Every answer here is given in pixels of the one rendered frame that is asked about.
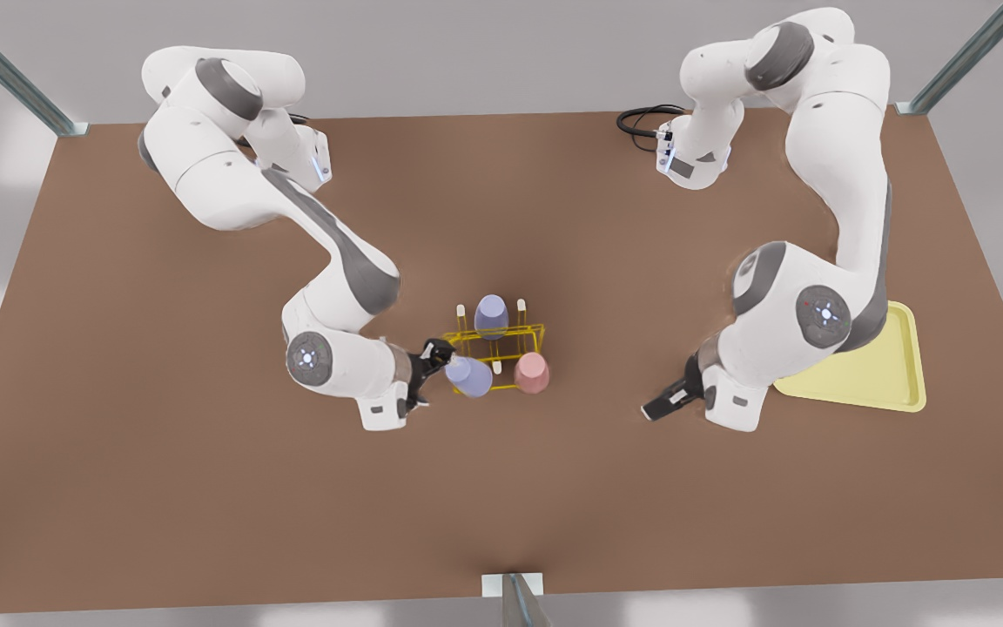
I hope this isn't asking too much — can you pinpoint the lavender cup with pale rim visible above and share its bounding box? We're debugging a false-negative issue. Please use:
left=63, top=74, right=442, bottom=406
left=445, top=356, right=494, bottom=399

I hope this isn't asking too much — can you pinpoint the pink cup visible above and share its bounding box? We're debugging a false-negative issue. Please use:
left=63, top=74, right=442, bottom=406
left=515, top=352, right=551, bottom=394

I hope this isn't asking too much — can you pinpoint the pale yellow tray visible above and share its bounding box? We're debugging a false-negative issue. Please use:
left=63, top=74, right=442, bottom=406
left=772, top=300, right=927, bottom=413

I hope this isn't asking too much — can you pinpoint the yellow wire cup rack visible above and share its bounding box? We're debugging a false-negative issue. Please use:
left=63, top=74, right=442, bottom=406
left=442, top=299, right=548, bottom=400

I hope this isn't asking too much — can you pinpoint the silver frame post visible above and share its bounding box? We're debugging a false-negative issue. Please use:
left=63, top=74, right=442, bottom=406
left=481, top=572, right=553, bottom=627
left=895, top=0, right=1003, bottom=117
left=0, top=3, right=89, bottom=138

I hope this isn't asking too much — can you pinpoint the black cable loop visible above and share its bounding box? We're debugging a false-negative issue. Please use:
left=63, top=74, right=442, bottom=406
left=616, top=104, right=688, bottom=155

